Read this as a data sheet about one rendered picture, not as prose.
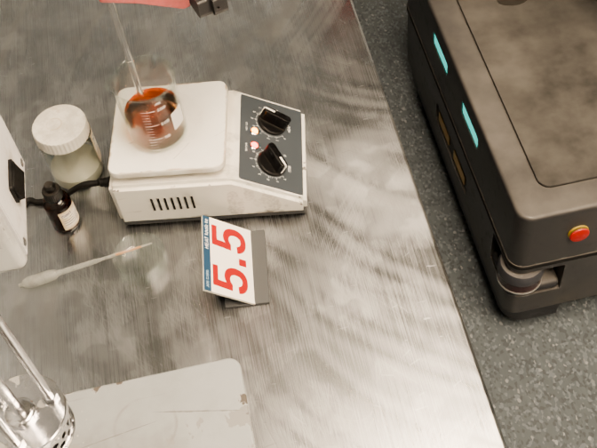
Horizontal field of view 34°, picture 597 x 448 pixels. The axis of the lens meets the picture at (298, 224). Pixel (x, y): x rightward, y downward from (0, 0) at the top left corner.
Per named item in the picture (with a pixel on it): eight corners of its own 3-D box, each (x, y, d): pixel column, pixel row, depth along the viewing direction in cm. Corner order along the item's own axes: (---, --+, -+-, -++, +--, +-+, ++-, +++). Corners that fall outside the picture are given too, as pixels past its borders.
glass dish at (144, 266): (173, 278, 99) (169, 267, 97) (122, 292, 99) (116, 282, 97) (163, 236, 102) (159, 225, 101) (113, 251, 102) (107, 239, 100)
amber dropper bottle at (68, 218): (49, 232, 104) (28, 193, 98) (59, 210, 106) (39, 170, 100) (75, 236, 104) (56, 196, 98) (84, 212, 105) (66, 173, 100)
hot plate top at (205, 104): (228, 84, 104) (227, 79, 103) (226, 172, 97) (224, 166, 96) (119, 93, 104) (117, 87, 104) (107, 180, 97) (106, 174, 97)
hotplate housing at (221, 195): (306, 124, 110) (299, 75, 103) (308, 217, 102) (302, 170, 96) (115, 138, 111) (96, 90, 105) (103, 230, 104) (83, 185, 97)
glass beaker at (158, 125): (183, 104, 102) (167, 45, 95) (196, 148, 98) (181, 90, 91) (119, 123, 101) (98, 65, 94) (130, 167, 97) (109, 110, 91)
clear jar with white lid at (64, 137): (72, 201, 106) (50, 155, 100) (43, 172, 109) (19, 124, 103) (115, 170, 108) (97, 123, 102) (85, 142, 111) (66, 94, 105)
